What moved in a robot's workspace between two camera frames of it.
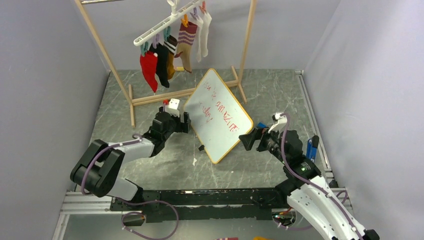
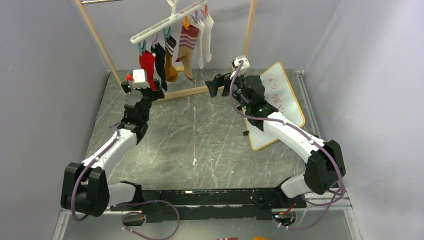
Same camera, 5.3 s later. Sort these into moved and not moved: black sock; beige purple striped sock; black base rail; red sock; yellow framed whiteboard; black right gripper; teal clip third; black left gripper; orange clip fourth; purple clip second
Moved: black right gripper; black left gripper; yellow framed whiteboard; beige purple striped sock
Not moved: teal clip third; black base rail; red sock; purple clip second; orange clip fourth; black sock
